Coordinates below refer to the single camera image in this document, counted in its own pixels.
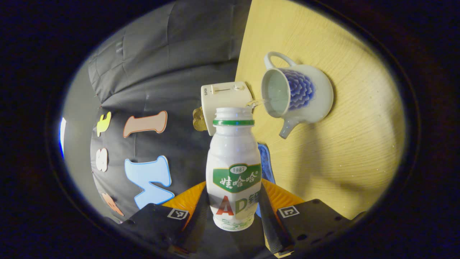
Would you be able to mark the black backdrop cloth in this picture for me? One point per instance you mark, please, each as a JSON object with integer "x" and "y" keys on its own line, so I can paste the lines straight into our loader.
{"x": 172, "y": 72}

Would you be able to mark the blue towel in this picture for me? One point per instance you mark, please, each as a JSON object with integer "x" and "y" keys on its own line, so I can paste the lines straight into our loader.
{"x": 266, "y": 162}

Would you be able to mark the brown toast slice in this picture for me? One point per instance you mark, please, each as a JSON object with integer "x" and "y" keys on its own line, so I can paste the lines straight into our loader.
{"x": 198, "y": 114}
{"x": 200, "y": 125}

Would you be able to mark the white green-label water bottle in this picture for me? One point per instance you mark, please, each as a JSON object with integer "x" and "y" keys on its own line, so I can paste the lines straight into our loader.
{"x": 233, "y": 154}

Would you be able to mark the white toaster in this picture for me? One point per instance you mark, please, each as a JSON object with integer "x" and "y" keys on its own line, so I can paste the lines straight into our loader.
{"x": 222, "y": 99}

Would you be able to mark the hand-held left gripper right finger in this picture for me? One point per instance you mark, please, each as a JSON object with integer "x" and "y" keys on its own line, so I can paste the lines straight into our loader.
{"x": 267, "y": 223}

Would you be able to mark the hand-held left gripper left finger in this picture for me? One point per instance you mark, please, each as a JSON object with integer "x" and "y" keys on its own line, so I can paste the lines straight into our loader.
{"x": 197, "y": 226}

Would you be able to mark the white blue-flower teacup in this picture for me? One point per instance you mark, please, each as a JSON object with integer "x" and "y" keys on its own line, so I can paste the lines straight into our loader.
{"x": 320, "y": 97}

